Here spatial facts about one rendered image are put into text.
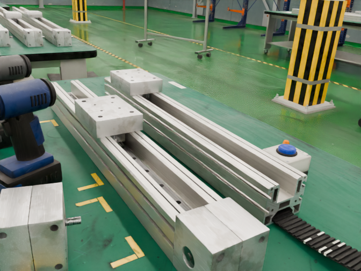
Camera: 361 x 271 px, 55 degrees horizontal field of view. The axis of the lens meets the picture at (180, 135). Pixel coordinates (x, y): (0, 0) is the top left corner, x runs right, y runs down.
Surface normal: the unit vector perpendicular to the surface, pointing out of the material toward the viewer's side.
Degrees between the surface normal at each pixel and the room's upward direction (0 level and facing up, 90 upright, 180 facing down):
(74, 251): 0
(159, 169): 90
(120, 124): 90
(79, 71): 90
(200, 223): 0
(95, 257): 0
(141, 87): 90
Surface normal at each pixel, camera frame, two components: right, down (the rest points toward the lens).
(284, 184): -0.85, 0.17
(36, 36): 0.53, 0.37
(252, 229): 0.05, -0.91
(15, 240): 0.30, 0.40
